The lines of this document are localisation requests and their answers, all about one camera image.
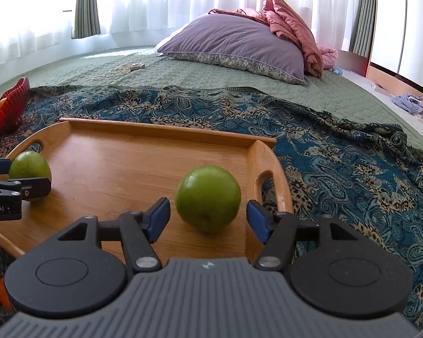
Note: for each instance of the lilac crumpled cloth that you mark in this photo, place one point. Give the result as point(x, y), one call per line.
point(410, 103)

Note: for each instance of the green quilted bedspread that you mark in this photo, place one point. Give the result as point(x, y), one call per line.
point(337, 94)

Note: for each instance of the orange fruit in bowl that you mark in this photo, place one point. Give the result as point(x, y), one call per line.
point(1, 103)

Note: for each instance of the white sheer curtain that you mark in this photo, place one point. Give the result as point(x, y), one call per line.
point(197, 0)

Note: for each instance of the left green curtain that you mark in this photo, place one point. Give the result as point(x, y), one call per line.
point(86, 20)

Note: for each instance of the green curtain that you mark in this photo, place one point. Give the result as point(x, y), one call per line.
point(86, 20)
point(363, 30)

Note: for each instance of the blue paisley blanket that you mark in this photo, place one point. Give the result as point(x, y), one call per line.
point(365, 174)

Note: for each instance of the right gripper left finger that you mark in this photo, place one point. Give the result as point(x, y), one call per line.
point(137, 231)

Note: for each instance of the pink crumpled blanket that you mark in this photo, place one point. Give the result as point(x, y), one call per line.
point(286, 24)

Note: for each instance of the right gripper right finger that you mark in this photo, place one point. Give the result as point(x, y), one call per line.
point(278, 232)

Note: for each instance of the wooden serving tray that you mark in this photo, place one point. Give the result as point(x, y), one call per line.
point(106, 168)

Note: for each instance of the red glass fruit bowl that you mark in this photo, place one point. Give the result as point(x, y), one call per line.
point(12, 110)

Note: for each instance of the green apple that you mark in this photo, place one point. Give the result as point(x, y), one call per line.
point(29, 164)
point(208, 198)

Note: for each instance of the purple pillow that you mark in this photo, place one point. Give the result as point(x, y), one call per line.
point(237, 43)

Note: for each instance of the wooden bed frame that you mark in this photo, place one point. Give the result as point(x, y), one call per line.
point(386, 79)

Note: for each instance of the right green curtain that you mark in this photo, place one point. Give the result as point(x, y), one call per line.
point(363, 30)

